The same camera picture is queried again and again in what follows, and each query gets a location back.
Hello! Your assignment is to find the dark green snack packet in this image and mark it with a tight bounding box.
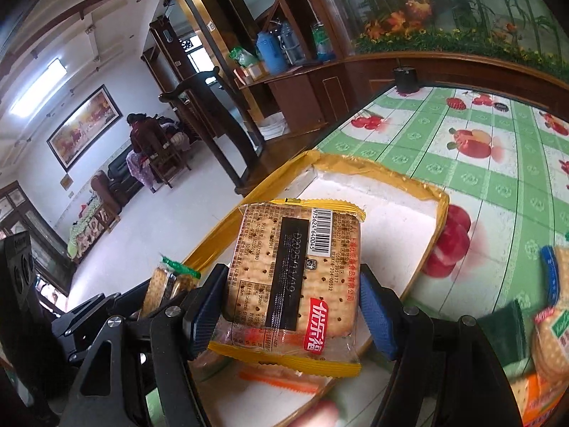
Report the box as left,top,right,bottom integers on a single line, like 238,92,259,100
478,300,530,365

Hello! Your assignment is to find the green bag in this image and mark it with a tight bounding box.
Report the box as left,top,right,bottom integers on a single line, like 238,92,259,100
229,47,259,69

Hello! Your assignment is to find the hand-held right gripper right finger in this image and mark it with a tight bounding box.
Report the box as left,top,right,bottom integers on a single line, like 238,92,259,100
358,263,525,427

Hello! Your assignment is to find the green-label cracker packet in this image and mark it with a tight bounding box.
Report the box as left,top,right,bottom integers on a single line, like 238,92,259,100
531,305,569,390

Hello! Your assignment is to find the pink floral table cover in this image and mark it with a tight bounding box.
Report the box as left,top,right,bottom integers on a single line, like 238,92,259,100
126,149,152,185

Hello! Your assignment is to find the black cylinder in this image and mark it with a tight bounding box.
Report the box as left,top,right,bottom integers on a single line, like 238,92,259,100
392,66,419,94

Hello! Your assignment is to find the long orange snack packet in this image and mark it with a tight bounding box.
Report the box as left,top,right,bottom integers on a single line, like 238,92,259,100
509,371,569,427

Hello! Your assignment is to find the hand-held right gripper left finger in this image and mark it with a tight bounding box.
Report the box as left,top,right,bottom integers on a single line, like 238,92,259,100
60,263,229,427

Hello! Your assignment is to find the ceiling light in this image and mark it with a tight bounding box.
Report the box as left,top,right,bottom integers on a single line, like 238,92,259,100
10,58,65,116

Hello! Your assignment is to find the blue-edged cracker packet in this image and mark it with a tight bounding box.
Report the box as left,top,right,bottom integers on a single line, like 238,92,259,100
540,244,569,310

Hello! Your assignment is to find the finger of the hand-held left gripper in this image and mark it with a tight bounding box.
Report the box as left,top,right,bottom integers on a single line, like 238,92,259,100
51,276,154,363

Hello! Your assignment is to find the flower-painted glass partition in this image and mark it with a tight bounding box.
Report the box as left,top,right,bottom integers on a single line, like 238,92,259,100
307,0,569,85

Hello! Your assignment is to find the yellow-edged cracker packet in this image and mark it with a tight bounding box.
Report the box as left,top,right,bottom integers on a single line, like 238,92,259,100
208,199,366,379

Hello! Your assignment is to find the black sofa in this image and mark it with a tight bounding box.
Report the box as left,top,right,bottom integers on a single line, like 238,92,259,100
107,144,145,207

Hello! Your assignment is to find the green-edged cracker packet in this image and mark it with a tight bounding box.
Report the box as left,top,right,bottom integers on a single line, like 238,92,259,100
140,254,202,321

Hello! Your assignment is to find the green printed cloth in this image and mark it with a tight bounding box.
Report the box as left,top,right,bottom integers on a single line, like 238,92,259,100
67,205,112,259

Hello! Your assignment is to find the grey thermos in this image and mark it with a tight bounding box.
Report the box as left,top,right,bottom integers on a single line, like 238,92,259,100
278,20,307,65

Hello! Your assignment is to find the blue thermos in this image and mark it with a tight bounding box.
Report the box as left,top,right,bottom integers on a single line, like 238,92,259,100
255,31,289,74

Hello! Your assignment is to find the framed wall painting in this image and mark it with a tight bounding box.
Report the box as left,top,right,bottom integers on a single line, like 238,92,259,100
46,84,124,172

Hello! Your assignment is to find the green fruit-print tablecloth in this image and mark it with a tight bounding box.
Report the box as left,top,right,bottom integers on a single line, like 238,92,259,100
147,84,569,427

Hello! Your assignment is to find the brown armchair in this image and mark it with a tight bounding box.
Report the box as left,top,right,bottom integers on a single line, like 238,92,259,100
90,173,122,232

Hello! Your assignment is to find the dark wooden chair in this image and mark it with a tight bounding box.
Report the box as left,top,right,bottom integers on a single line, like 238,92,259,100
159,66,330,196

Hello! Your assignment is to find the orange cracker packet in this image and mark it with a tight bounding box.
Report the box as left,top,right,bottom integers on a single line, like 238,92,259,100
238,367,332,396

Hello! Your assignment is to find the brown wooden chair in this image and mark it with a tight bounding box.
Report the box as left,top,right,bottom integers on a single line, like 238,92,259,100
149,120,192,190

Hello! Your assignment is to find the white bucket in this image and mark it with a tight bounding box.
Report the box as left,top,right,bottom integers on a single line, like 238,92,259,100
259,113,287,141

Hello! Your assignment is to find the wooden cabinet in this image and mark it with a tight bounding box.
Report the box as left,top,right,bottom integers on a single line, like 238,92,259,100
233,60,352,143

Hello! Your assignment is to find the clear water bottle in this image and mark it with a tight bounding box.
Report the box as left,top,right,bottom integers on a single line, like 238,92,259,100
310,21,337,62

